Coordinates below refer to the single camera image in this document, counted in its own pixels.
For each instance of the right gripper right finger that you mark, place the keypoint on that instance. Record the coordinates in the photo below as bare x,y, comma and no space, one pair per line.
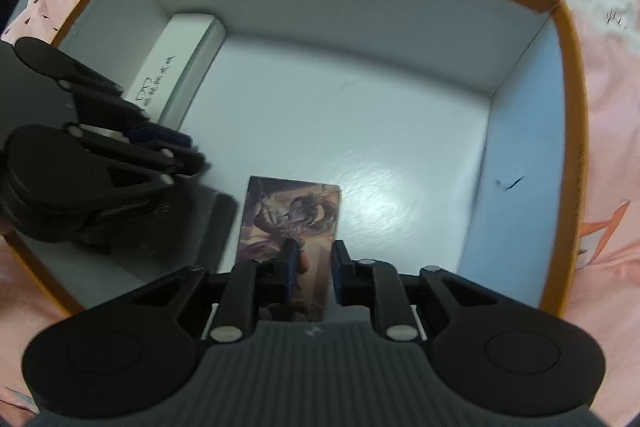
377,286

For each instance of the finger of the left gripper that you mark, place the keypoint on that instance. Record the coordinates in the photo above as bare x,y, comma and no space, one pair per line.
98,101
118,162

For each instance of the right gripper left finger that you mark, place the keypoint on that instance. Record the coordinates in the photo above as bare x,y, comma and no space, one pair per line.
237,296

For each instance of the white glasses case box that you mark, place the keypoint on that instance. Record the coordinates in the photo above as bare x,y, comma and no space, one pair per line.
171,74

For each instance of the illustrated picture card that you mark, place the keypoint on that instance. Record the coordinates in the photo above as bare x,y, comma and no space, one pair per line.
276,210

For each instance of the orange cardboard box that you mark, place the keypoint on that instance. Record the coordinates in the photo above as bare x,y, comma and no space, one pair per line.
454,129

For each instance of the pink cloud print duvet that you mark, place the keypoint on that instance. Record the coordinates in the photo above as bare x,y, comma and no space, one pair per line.
600,6

